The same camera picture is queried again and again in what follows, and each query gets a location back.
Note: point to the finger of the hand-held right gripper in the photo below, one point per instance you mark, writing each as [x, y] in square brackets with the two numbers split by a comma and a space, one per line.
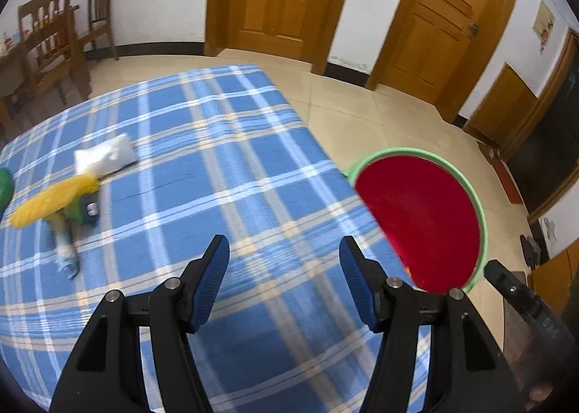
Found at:
[520, 300]

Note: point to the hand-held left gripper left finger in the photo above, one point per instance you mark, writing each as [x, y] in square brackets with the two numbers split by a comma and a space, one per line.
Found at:
[210, 277]

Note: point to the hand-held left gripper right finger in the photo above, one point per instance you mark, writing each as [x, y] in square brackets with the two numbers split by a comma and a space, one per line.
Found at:
[355, 277]

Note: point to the red basin with green rim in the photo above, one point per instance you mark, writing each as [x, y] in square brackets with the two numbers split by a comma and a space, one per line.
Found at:
[420, 214]

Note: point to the dark shoes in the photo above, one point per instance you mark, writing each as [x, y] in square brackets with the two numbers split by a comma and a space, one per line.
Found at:
[529, 250]

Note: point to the red floor mat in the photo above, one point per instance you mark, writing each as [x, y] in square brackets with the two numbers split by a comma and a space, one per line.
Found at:
[509, 180]

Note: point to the blue plaid tablecloth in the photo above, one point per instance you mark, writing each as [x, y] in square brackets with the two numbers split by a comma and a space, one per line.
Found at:
[226, 146]

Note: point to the crumpled white tissue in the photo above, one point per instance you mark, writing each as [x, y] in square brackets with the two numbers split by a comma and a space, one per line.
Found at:
[106, 155]

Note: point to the yellow foam net sleeve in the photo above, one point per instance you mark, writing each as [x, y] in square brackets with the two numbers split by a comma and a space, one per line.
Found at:
[45, 207]

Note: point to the plain wooden door panel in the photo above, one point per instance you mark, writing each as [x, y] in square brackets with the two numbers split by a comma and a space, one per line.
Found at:
[502, 110]

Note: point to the green clover-shaped container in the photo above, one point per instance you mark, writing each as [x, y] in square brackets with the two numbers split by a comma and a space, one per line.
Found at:
[4, 191]

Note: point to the wooden door with latch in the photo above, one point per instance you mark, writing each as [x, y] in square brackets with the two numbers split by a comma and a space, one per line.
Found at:
[438, 19]

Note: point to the wooden dining table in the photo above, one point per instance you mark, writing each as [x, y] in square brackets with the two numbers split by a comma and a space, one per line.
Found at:
[9, 73]

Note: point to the tall wooden dining chair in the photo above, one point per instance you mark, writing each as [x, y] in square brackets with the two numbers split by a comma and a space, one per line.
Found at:
[49, 28]

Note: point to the wall poster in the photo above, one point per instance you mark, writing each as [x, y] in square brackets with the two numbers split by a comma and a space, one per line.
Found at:
[543, 24]

